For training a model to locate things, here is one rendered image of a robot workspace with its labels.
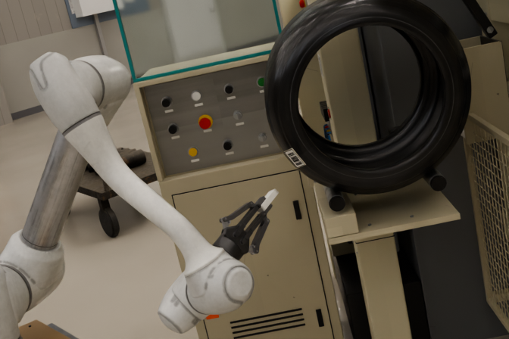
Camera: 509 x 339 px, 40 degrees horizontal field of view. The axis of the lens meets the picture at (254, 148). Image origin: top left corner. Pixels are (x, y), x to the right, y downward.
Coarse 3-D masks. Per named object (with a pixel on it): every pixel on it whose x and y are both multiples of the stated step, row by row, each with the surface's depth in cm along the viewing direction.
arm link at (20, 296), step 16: (0, 272) 177; (16, 272) 184; (0, 288) 174; (16, 288) 180; (0, 304) 174; (16, 304) 179; (0, 320) 173; (16, 320) 179; (0, 336) 173; (16, 336) 178
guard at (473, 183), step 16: (496, 128) 193; (464, 144) 226; (496, 160) 197; (480, 176) 217; (496, 176) 201; (480, 192) 222; (496, 192) 205; (480, 208) 226; (496, 208) 207; (480, 224) 231; (480, 240) 234; (496, 240) 216; (480, 256) 236; (496, 256) 219; (496, 288) 226; (496, 304) 231
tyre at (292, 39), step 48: (336, 0) 180; (384, 0) 179; (288, 48) 182; (432, 48) 179; (288, 96) 183; (432, 96) 209; (288, 144) 187; (336, 144) 213; (384, 144) 213; (432, 144) 185; (384, 192) 193
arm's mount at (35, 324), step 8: (24, 328) 200; (32, 328) 199; (40, 328) 198; (48, 328) 197; (24, 336) 195; (32, 336) 194; (40, 336) 193; (48, 336) 192; (56, 336) 191; (64, 336) 190
